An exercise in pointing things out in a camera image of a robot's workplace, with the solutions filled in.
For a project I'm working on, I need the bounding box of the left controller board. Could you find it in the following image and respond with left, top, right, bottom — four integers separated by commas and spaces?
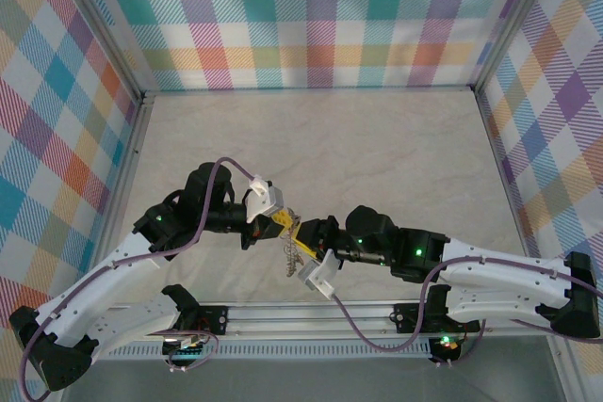
161, 335, 209, 362

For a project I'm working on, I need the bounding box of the aluminium frame post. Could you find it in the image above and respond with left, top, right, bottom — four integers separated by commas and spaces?
55, 0, 145, 102
472, 0, 564, 92

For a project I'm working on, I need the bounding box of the slotted grey cable duct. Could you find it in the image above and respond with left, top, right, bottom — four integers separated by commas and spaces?
70, 343, 434, 362

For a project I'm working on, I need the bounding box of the controller board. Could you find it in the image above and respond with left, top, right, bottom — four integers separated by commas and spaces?
161, 335, 209, 362
429, 334, 462, 364

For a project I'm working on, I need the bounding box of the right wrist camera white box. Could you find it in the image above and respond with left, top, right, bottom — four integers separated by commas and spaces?
297, 249, 341, 300

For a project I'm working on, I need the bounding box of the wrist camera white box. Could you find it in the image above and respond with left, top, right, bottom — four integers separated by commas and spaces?
297, 249, 341, 300
242, 174, 286, 225

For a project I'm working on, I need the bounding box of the aluminium frame side rail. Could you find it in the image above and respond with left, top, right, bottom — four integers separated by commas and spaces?
473, 89, 547, 302
79, 93, 156, 304

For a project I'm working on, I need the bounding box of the aluminium frame leg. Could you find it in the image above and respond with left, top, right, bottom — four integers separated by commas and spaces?
548, 335, 583, 402
44, 340, 74, 402

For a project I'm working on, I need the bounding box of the right controller board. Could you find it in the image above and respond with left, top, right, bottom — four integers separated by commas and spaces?
429, 334, 462, 364

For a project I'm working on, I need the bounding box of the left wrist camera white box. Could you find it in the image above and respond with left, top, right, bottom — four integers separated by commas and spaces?
242, 174, 286, 225

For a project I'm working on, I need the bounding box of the large metal keyring with keys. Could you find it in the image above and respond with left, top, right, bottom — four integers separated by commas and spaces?
280, 212, 306, 279

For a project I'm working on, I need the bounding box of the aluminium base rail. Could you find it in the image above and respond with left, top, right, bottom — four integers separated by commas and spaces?
50, 300, 572, 343

